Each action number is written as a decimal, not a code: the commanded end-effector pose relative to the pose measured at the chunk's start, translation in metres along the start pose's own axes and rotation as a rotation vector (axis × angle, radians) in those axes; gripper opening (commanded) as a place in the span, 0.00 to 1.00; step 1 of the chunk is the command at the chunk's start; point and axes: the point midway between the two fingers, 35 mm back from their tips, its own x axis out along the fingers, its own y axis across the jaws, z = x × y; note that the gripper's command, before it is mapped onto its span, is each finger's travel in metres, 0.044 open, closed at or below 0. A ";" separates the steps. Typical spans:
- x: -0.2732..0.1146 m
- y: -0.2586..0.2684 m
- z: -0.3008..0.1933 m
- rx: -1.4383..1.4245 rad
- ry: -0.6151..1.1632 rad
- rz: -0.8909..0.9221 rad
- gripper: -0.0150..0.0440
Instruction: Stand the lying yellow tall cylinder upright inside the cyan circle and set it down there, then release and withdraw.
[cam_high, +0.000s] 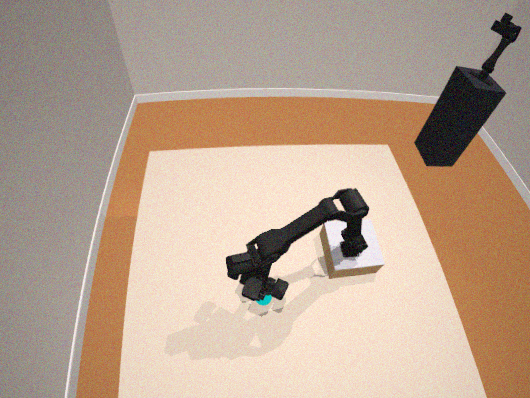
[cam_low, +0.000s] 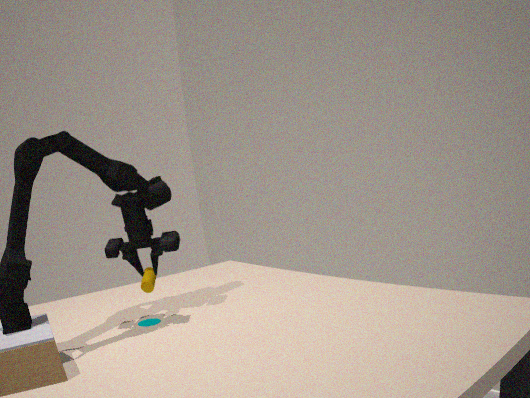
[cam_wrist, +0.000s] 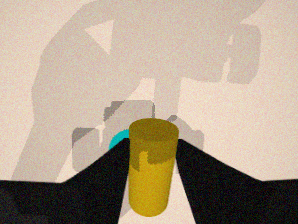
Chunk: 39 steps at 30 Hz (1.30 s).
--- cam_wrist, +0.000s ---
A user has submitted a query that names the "yellow tall cylinder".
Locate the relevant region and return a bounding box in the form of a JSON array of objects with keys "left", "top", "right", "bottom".
[{"left": 128, "top": 118, "right": 179, "bottom": 217}]

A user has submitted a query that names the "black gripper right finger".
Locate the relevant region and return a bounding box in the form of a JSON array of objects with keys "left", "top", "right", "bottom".
[{"left": 176, "top": 139, "right": 298, "bottom": 224}]

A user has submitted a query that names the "cyan circle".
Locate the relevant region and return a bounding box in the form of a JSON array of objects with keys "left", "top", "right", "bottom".
[{"left": 108, "top": 129, "right": 129, "bottom": 151}]

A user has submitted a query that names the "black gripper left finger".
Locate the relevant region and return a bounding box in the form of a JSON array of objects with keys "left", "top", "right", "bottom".
[{"left": 0, "top": 138, "right": 130, "bottom": 224}]

